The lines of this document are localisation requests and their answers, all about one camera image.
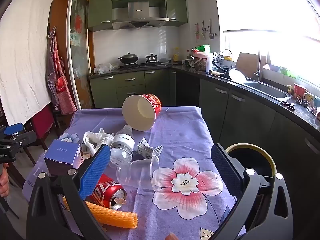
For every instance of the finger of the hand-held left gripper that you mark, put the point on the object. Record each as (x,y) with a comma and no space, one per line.
(25,137)
(13,128)

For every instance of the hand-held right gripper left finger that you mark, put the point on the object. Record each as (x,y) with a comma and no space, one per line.
(96,171)

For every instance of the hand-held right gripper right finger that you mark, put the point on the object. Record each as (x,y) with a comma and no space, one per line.
(225,172)

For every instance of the red soda can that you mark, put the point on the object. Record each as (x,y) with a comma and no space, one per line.
(107,192)

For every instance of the black bin with yellow rim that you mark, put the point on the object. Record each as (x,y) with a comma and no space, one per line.
(252,160)

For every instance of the white tissue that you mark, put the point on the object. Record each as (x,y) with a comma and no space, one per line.
(97,138)

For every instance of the clear plastic water bottle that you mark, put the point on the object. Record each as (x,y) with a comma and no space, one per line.
(122,145)

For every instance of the blue cardboard box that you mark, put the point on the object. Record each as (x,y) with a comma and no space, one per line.
(62,155)

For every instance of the clear plastic cup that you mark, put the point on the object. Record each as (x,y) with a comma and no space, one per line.
(140,172)

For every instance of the orange foam net sleeve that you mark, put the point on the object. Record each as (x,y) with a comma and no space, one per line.
(115,217)

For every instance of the silver foil wrapper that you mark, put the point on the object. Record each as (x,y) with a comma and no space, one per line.
(147,150)

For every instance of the red paper bucket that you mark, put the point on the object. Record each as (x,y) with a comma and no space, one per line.
(140,112)

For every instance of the person's left hand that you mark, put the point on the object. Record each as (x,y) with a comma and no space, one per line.
(3,182)

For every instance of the person's right hand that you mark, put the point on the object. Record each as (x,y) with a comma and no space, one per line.
(171,237)

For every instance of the red cushioned chair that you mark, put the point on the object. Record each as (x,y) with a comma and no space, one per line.
(43,122)

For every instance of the purple floral tablecloth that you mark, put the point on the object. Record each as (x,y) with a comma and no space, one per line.
(180,140)

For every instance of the dark green lower cabinets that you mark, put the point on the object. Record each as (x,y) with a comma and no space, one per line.
(250,117)

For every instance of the red checked apron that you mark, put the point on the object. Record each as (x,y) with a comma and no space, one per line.
(61,87)

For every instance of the white hanging sheet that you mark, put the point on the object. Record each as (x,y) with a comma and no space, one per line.
(22,62)

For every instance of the green lower kitchen cabinets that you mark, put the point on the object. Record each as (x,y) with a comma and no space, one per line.
(130,87)

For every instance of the green kitchen cabinets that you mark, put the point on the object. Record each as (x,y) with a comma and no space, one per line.
(100,10)
(130,87)

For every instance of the steel kitchen sink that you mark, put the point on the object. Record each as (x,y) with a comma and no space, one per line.
(267,88)

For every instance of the black kitchen countertop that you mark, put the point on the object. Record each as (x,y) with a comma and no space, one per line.
(301,115)

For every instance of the black frying pan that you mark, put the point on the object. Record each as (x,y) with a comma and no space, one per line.
(235,76)

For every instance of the glass sliding door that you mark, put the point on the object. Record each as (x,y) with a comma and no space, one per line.
(78,55)

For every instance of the clear plastic bags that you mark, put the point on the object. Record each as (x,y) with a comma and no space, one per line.
(105,68)

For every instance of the steel sink faucet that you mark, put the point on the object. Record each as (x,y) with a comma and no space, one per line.
(257,67)

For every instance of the wooden cutting board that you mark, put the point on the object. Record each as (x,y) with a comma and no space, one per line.
(247,63)

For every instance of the red and white mug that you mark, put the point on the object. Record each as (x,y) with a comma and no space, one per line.
(300,90)

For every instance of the white plastic bucket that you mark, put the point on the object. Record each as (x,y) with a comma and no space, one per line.
(202,62)

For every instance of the black wok with lid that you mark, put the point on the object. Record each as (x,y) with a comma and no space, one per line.
(128,58)

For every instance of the dark sauce bottles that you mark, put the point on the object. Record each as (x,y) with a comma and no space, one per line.
(191,53)

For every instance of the small steel pot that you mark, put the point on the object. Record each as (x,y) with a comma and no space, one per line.
(151,58)

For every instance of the green plastic bag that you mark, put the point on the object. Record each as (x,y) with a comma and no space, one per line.
(203,48)

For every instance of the yellow oil bottle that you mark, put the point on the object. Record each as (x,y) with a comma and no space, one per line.
(176,55)

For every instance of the hanging kitchen utensils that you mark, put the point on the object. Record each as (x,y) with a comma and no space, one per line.
(206,30)

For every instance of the green upper kitchen cabinets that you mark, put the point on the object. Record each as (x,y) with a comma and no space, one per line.
(100,10)

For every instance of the steel range hood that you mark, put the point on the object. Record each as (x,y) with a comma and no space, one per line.
(138,13)

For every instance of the kitchen window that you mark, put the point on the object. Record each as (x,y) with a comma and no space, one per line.
(262,10)

